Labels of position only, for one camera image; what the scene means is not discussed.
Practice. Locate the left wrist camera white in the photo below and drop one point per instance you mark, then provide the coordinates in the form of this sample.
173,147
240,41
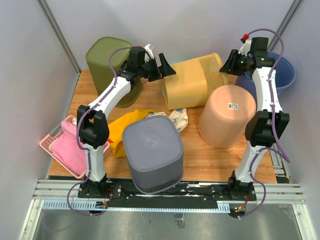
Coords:
148,52

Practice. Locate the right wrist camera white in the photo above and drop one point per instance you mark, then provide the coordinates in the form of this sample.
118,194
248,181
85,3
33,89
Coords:
245,48

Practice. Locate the peach plastic bucket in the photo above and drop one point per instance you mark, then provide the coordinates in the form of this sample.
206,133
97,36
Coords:
226,113

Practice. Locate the blue plastic bucket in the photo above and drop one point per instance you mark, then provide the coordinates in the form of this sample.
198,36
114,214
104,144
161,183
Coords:
284,78

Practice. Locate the yellow mesh basket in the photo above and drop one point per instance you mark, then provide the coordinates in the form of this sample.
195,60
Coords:
194,81

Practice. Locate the pink cloth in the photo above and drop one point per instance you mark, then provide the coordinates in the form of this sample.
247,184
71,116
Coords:
66,149

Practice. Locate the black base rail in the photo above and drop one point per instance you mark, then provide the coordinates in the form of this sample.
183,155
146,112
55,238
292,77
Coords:
185,195

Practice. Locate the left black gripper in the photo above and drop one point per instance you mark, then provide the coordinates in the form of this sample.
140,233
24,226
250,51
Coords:
165,69

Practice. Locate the green mesh basket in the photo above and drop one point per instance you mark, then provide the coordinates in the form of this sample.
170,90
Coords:
101,62

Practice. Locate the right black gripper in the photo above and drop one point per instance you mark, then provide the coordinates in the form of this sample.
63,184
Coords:
229,67

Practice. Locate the grey plastic basket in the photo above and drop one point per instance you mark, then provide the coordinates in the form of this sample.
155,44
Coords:
155,154

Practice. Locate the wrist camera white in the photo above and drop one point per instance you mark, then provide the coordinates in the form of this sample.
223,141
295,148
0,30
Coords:
245,48
148,52

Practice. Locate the white dinosaur print cloth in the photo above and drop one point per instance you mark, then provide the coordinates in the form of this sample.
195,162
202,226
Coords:
179,118

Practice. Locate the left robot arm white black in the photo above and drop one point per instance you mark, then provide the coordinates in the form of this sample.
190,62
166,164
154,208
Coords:
92,130

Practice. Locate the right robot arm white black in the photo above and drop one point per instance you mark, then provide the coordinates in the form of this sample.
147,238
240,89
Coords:
269,122

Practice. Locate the yellow garment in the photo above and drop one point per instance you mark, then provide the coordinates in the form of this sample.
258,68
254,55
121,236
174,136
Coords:
117,127

